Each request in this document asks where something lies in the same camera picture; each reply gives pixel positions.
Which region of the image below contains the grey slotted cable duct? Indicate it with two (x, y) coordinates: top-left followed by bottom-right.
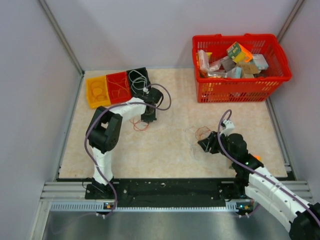
(50, 201), (250, 213)

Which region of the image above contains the green yellow carton in basket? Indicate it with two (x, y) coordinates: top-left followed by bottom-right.
(226, 41), (253, 64)

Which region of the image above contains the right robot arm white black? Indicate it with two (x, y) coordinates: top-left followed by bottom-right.
(197, 131), (320, 240)

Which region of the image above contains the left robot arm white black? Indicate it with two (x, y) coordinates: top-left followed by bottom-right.
(84, 87), (164, 199)

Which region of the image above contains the white cable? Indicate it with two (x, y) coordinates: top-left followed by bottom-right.
(128, 69), (148, 95)
(184, 126), (208, 161)

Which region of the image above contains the red plastic bin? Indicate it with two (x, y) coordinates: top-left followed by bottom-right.
(106, 71), (132, 104)

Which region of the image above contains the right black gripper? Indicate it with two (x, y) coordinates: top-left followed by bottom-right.
(198, 130), (237, 162)

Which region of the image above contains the red shopping basket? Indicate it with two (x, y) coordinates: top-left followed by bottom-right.
(192, 33), (292, 103)

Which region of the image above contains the black plastic bin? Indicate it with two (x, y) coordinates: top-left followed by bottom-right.
(126, 67), (151, 99)

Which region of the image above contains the light blue box in basket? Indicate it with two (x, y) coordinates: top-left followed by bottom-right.
(252, 54), (269, 71)

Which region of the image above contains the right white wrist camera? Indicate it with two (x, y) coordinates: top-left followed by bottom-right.
(221, 119), (235, 132)

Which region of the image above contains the pink white packet in basket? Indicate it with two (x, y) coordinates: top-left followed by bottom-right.
(197, 49), (211, 73)

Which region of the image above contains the brown cardboard box in basket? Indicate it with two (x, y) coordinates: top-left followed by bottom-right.
(236, 62), (260, 79)

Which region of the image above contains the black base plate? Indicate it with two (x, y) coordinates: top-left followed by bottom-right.
(85, 178), (254, 210)

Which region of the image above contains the yellow plastic bin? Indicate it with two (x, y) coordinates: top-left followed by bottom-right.
(85, 75), (111, 109)

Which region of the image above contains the green orange carton on table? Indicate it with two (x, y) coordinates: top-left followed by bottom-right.
(228, 154), (262, 171)

